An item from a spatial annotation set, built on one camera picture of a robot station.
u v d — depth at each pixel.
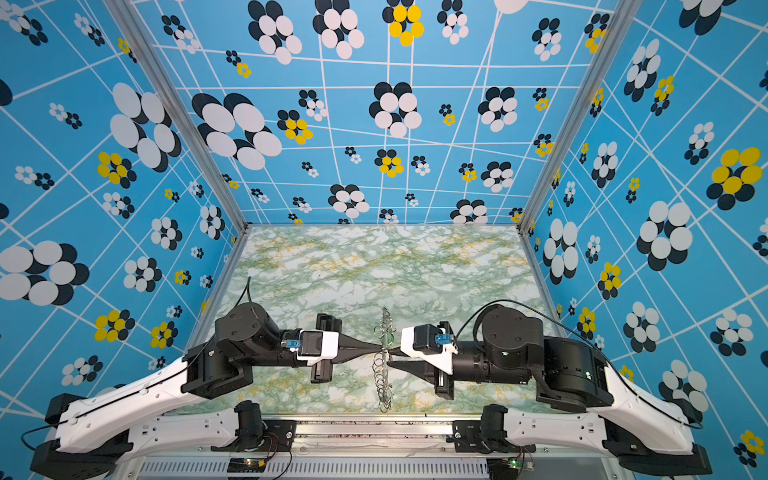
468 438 0.72
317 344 0.36
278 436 0.72
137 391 0.42
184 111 0.87
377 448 0.72
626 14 0.68
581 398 0.35
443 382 0.40
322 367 0.42
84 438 0.40
